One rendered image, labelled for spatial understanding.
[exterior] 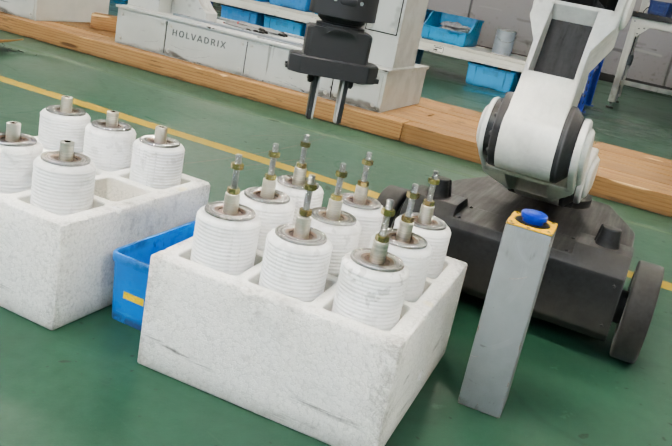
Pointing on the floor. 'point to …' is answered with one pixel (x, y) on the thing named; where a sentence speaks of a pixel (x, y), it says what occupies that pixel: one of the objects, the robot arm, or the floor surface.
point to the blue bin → (123, 294)
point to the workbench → (641, 21)
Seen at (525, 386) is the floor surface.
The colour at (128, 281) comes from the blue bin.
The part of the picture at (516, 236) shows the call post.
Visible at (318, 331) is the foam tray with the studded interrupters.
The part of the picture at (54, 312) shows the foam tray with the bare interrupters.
